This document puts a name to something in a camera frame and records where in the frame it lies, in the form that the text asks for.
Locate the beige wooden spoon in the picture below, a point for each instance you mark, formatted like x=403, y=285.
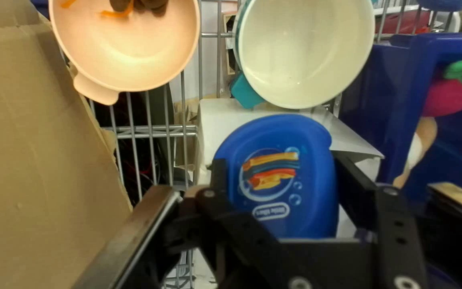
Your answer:
x=421, y=139

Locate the blue toy detergent bottle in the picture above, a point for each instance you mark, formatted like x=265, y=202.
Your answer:
x=279, y=178

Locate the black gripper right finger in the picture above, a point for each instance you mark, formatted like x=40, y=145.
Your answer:
x=397, y=242

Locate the magenta toy piece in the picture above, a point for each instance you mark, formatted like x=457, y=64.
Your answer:
x=448, y=99

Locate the blue plastic bin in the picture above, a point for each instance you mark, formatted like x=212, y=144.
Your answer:
x=392, y=107

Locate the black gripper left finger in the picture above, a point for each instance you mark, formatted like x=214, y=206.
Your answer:
x=220, y=247

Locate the brown cardboard box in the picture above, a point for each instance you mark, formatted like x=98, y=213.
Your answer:
x=32, y=161

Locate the cream pot with teal band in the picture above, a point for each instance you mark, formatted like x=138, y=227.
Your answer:
x=305, y=54

